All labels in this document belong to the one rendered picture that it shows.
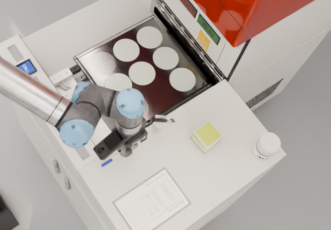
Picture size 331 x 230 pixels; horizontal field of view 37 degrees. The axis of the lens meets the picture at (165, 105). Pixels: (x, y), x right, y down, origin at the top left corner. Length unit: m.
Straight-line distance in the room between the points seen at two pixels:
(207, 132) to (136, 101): 0.41
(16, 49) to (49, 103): 0.64
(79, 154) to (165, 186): 0.30
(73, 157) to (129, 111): 0.42
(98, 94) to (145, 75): 0.55
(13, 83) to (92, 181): 0.52
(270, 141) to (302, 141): 1.28
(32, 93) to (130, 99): 0.25
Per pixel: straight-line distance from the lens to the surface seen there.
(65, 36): 2.01
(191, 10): 1.77
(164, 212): 1.60
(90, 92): 1.31
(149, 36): 1.92
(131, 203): 1.60
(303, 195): 2.82
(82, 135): 1.20
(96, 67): 1.84
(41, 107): 1.22
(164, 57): 1.88
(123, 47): 1.89
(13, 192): 1.78
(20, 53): 1.82
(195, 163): 1.66
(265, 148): 1.64
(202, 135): 1.63
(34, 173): 2.65
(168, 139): 1.67
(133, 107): 1.28
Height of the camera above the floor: 2.52
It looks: 65 degrees down
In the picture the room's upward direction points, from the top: 18 degrees clockwise
